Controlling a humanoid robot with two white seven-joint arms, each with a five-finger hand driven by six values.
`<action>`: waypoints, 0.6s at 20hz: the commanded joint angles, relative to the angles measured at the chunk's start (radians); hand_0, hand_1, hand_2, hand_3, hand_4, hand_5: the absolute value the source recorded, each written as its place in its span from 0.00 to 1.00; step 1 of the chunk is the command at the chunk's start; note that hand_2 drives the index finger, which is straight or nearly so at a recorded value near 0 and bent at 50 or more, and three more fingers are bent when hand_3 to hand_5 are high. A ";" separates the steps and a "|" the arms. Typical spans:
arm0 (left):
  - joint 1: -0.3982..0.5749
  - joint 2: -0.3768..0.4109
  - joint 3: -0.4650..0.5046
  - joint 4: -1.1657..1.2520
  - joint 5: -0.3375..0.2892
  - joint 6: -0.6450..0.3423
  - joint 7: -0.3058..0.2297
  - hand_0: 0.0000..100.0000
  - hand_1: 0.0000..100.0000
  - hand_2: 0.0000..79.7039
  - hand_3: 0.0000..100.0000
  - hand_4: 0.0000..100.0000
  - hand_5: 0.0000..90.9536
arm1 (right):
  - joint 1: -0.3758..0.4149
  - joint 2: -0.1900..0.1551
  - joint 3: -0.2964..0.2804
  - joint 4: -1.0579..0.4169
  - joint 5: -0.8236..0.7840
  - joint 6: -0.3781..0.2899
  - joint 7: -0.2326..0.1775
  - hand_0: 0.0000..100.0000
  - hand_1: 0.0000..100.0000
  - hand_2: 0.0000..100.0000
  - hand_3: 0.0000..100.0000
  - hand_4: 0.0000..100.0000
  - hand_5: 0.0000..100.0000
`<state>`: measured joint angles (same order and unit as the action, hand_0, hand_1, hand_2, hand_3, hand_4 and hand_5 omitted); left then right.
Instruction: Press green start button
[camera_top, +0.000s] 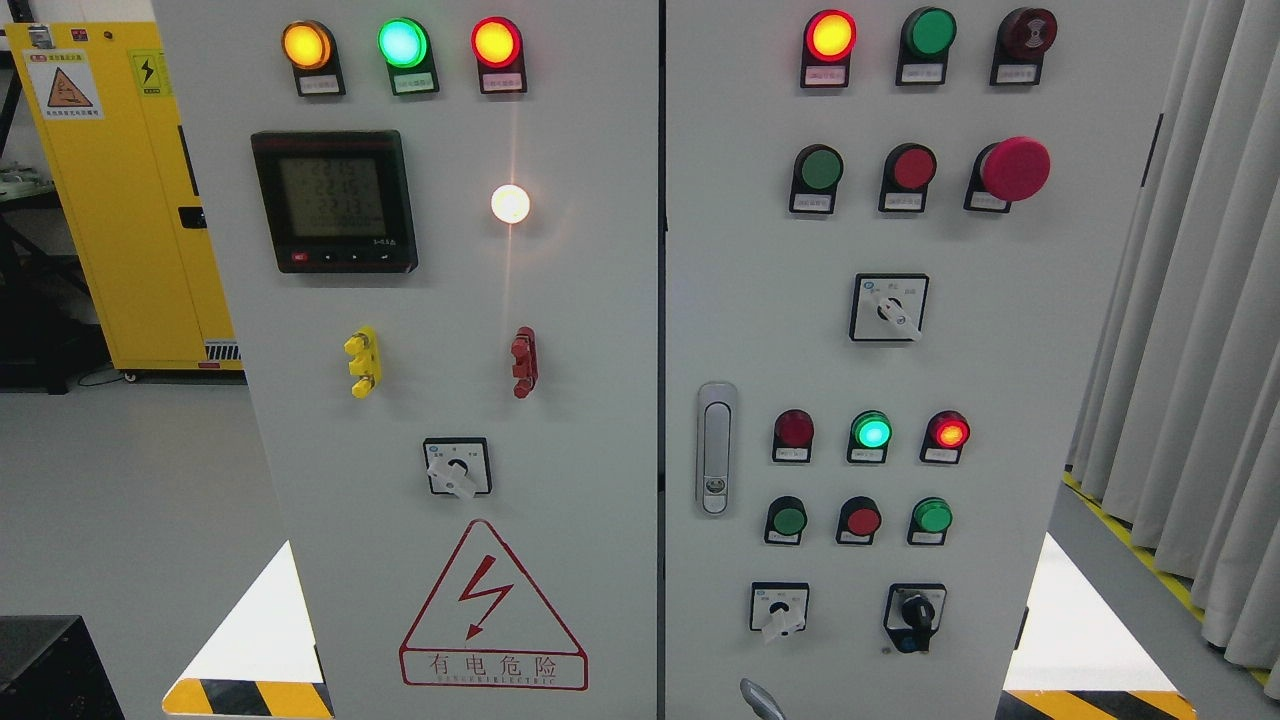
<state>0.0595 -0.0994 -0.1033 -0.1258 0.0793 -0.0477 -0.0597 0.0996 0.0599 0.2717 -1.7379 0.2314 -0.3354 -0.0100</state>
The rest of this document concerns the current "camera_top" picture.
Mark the silver robotic hand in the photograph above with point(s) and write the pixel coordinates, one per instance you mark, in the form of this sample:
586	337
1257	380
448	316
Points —
761	702

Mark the green start push button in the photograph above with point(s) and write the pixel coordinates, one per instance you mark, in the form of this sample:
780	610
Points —
785	521

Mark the red push button lower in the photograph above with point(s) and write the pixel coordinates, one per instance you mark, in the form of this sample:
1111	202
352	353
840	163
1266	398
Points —
858	522

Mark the red push button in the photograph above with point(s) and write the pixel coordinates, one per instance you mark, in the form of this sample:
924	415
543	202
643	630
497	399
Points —
908	171
858	522

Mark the green push button lower right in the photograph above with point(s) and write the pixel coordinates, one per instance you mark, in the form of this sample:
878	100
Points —
930	520

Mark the green push button upper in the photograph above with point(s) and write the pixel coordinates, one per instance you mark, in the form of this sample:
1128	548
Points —
817	171

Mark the red push button upper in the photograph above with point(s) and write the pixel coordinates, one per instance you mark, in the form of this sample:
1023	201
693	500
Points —
908	171

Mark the red emergency stop button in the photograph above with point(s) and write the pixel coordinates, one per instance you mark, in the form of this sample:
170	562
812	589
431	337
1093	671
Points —
1006	172

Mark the red indicator light middle left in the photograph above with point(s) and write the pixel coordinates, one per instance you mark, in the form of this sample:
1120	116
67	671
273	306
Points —
793	434

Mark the red indicator light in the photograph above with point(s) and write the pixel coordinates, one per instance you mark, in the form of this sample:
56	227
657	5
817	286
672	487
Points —
828	41
793	434
944	438
499	52

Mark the green indicator light middle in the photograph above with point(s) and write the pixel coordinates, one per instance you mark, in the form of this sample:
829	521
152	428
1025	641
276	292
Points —
870	435

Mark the green indicator light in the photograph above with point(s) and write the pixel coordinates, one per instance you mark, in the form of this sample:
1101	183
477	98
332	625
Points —
870	435
926	37
407	50

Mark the red electric hazard sticker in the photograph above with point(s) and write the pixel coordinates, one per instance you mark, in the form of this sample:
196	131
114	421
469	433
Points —
486	624

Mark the red indicator light middle right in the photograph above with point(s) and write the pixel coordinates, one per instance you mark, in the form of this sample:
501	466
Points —
944	438

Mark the red terminal connector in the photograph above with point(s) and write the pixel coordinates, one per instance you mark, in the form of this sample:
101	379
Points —
525	368

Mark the grey curtain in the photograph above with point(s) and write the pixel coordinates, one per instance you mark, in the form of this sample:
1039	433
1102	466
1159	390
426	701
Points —
1179	434

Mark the right grey cabinet door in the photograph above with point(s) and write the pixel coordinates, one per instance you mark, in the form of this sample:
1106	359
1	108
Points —
761	298

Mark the grey cabinet door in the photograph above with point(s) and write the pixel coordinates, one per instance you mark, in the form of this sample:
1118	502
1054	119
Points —
761	298
574	465

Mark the yellow terminal connector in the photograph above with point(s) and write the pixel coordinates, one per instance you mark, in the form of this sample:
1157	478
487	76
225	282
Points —
364	361

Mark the white indicator light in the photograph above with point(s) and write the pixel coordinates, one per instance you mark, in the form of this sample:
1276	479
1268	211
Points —
510	203

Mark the left grey cabinet door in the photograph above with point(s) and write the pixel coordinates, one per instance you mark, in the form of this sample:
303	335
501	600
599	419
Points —
574	465

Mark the black digital power meter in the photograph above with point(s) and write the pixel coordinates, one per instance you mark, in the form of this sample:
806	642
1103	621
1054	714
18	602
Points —
336	201

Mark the red indicator light top right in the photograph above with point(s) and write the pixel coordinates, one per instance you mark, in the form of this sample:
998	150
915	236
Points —
828	41

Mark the green indicator light top right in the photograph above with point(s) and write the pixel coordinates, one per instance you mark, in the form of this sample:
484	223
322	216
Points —
926	37

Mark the red indicator light top left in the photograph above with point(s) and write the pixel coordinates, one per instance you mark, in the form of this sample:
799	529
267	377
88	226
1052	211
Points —
499	52

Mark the black box lower left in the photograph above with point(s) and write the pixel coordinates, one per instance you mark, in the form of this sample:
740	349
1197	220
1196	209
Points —
50	669

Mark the dark red buzzer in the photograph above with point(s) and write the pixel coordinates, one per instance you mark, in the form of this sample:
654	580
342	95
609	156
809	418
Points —
1023	38

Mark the green indicator light top left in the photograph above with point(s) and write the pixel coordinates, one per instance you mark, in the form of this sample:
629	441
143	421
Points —
407	50

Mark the amber indicator light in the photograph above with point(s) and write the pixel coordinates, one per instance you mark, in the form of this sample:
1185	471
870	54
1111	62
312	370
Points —
313	54

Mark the yellow safety cabinet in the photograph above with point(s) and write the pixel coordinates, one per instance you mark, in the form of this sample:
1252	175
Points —
105	110

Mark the lower white selector switch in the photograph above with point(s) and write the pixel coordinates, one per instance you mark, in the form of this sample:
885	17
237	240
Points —
778	609

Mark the black key selector switch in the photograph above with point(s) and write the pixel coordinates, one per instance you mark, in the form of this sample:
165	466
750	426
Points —
912	615

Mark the silver door handle lock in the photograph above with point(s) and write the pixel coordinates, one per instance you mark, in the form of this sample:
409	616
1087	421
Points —
714	464

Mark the left door selector switch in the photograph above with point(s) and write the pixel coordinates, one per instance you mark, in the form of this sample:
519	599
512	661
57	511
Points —
458	466

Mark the upper right selector switch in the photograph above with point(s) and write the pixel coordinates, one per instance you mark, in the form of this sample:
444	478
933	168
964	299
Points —
888	307

